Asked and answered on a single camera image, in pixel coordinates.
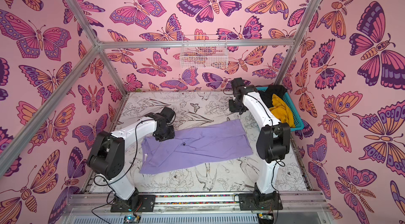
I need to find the lavender purple t-shirt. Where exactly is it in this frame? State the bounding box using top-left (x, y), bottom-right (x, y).
top-left (140, 119), bottom-right (253, 175)

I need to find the teal plastic laundry basket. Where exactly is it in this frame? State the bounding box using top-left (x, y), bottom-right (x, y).
top-left (257, 86), bottom-right (304, 132)

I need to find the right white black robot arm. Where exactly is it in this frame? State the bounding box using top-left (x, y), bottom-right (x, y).
top-left (229, 78), bottom-right (291, 202)

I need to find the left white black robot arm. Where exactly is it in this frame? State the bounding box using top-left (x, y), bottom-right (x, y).
top-left (87, 107), bottom-right (176, 200)

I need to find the black t-shirt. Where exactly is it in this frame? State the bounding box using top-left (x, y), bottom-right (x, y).
top-left (258, 85), bottom-right (287, 108)

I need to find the mustard yellow t-shirt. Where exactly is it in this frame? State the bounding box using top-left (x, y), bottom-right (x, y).
top-left (269, 94), bottom-right (295, 128)

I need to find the white wire wall basket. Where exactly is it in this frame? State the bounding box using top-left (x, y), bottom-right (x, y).
top-left (178, 34), bottom-right (229, 70)

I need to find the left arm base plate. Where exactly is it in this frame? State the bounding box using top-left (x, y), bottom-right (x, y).
top-left (110, 194), bottom-right (156, 213)

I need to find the aluminium frame horizontal bar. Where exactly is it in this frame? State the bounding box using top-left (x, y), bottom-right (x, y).
top-left (99, 39), bottom-right (295, 49)

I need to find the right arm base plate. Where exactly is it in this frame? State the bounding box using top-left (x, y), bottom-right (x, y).
top-left (238, 191), bottom-right (283, 211)

